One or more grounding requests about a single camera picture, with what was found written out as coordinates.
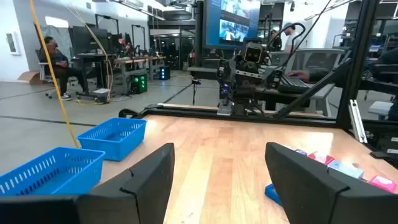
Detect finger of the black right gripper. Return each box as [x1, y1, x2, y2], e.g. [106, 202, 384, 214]
[267, 69, 283, 91]
[217, 58, 233, 79]

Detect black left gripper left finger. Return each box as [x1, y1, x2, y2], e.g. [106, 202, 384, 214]
[0, 142, 175, 224]

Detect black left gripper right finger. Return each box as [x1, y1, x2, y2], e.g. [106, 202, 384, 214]
[264, 142, 398, 224]

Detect light blue USB charger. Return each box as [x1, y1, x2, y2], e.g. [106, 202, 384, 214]
[327, 160, 364, 180]

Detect person's forearm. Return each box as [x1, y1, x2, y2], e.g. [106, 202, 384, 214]
[308, 67, 346, 88]

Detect black keyboard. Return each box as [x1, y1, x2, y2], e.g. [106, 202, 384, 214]
[277, 74, 313, 94]

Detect person's hand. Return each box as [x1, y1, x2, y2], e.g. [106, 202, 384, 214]
[286, 70, 311, 82]

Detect blue calculator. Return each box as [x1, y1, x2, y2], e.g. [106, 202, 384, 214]
[264, 183, 283, 207]

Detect grey desk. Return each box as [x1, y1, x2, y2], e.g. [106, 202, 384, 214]
[257, 81, 336, 118]

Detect large monitor screen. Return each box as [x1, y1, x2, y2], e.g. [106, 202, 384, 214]
[203, 0, 261, 50]

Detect standing person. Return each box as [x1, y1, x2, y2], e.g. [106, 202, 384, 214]
[281, 22, 302, 52]

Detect blue plastic basket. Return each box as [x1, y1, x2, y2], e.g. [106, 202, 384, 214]
[76, 117, 148, 162]
[0, 146, 106, 196]

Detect computer tower blue lights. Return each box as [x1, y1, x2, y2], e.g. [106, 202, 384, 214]
[159, 65, 171, 81]

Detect computer tower green lights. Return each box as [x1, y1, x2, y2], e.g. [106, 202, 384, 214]
[130, 73, 149, 95]

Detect wooden workbench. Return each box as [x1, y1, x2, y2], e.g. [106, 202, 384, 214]
[112, 55, 167, 94]

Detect red desk lamp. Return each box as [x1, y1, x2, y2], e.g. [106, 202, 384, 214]
[117, 37, 133, 55]

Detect black desk with monitors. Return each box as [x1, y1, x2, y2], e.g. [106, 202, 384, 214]
[72, 24, 114, 102]

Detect seated person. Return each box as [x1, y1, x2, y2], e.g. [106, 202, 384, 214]
[39, 36, 90, 101]

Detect cardboard box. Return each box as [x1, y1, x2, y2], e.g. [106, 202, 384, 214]
[17, 70, 46, 85]

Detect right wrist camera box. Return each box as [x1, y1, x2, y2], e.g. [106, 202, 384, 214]
[243, 42, 265, 65]

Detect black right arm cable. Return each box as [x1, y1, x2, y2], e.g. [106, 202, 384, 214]
[266, 22, 307, 71]

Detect black aluminium table frame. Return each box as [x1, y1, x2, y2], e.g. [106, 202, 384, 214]
[119, 0, 398, 170]

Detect silver aluminium bracket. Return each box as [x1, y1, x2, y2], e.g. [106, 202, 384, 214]
[348, 99, 369, 144]

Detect black looped floor cable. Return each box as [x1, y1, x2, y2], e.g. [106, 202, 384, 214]
[118, 108, 144, 119]

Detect yellow hanging cable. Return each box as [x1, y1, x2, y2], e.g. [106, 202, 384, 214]
[29, 0, 80, 149]

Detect white wall box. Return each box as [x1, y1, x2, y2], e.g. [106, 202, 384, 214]
[5, 30, 21, 56]

